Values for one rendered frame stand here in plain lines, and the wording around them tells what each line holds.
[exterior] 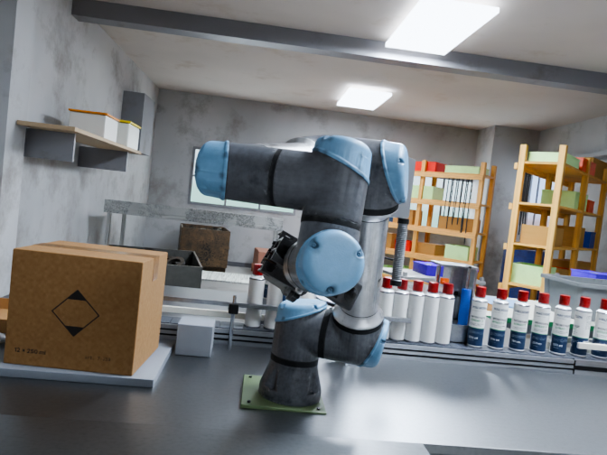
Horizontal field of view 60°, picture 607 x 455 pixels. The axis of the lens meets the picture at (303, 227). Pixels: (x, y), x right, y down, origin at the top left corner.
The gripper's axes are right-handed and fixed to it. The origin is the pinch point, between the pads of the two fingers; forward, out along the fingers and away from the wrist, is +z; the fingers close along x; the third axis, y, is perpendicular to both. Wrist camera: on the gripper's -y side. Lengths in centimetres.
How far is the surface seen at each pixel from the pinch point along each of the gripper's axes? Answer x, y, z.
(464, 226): -246, -291, 641
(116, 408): 41, 16, 24
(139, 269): 14.2, 27.5, 33.6
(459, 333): -16, -71, 76
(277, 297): 3, -10, 74
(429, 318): -15, -57, 71
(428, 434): 15, -45, 17
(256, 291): 5, -3, 75
